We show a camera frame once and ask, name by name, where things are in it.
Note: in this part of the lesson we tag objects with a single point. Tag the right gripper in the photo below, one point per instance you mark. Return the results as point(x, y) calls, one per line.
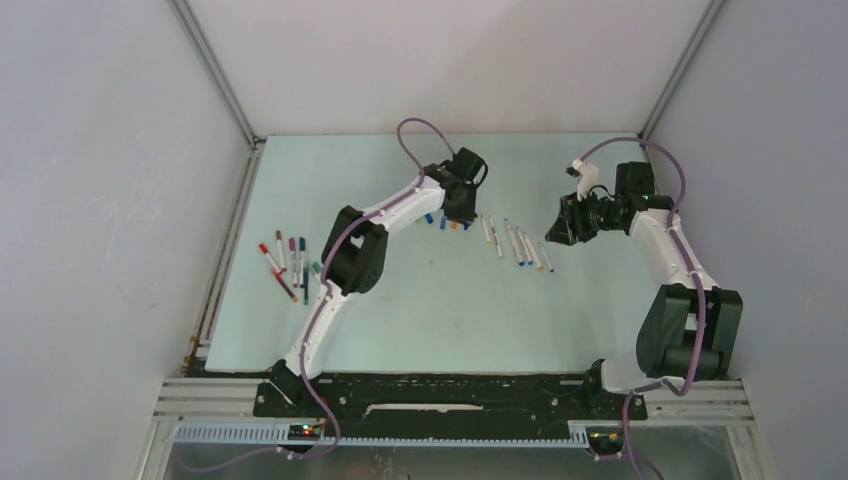
point(569, 223)

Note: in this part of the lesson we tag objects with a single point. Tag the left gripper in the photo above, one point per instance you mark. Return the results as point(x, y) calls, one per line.
point(467, 214)

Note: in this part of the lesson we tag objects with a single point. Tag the orange cap marker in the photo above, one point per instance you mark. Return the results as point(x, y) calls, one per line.
point(533, 253)

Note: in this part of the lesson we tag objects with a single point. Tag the large blue marker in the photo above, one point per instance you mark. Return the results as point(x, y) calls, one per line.
point(515, 244)

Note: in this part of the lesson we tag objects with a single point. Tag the yellow pen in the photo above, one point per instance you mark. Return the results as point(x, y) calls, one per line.
point(486, 229)

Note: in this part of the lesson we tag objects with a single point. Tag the light green pen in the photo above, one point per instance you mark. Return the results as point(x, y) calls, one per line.
point(495, 238)

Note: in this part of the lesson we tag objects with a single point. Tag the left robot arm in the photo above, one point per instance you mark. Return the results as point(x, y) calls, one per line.
point(354, 257)

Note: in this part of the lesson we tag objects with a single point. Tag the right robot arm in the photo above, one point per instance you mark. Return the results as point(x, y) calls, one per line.
point(689, 332)

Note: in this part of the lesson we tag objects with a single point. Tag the purple pen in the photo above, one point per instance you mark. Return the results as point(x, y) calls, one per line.
point(293, 249)

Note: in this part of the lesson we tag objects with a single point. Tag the maroon pen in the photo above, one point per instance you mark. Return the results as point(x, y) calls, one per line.
point(280, 251)

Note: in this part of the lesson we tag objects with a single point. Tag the red pen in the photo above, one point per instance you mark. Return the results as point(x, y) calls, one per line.
point(277, 272)

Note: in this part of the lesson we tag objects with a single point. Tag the right controller board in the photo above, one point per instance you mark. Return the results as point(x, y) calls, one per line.
point(605, 439)

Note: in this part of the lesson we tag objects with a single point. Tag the controller board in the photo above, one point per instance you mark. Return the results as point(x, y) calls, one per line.
point(605, 439)
point(304, 432)

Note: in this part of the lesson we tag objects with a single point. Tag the left controller board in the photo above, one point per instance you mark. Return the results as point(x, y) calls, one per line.
point(304, 432)

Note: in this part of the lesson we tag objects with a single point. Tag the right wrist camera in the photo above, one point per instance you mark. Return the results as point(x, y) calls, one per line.
point(587, 175)

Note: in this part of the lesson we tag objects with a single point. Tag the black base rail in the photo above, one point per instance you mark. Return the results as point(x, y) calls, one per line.
point(452, 406)

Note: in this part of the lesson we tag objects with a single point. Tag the white cable duct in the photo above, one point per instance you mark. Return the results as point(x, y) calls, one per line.
point(285, 435)

